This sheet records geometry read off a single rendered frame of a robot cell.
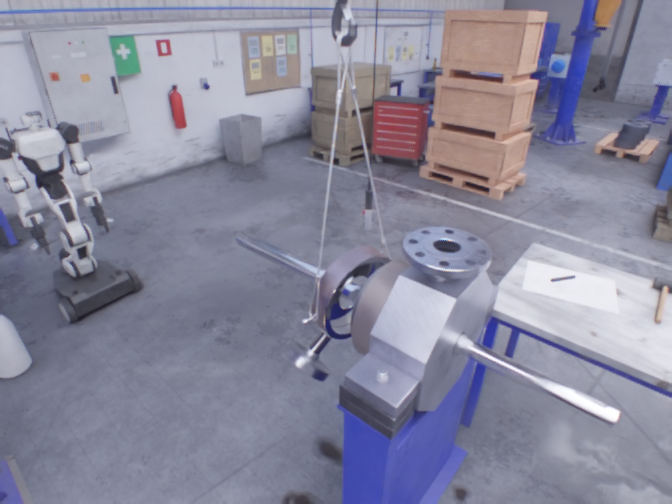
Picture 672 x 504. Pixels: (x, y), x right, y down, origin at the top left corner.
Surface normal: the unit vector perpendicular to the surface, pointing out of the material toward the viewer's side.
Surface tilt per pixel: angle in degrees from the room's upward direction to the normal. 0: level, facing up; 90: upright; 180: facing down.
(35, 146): 90
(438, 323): 45
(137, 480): 0
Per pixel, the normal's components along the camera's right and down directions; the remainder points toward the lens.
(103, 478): 0.00, -0.86
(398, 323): -0.46, -0.33
